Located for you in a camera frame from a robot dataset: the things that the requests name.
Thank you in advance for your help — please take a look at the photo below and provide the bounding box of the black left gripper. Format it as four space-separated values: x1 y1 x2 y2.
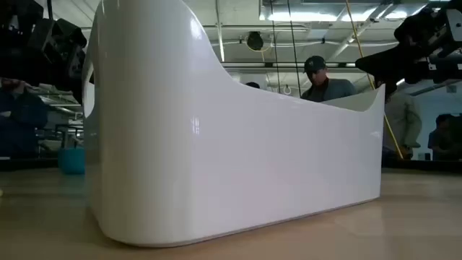
0 17 87 105

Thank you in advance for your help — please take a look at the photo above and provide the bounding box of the black ceiling cable reel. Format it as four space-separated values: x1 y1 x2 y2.
246 31 265 52

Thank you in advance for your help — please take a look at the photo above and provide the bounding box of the blue measuring cup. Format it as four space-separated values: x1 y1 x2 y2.
57 146 87 176

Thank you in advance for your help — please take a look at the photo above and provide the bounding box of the white plastic basket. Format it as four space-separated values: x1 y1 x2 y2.
82 0 386 248

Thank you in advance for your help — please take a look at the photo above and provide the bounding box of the yellow cable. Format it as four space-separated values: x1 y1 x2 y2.
345 0 405 160

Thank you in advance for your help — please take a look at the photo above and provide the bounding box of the ceiling light panel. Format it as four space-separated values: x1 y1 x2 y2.
258 10 339 22

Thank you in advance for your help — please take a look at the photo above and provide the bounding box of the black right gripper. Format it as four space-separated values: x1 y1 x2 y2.
355 0 462 85

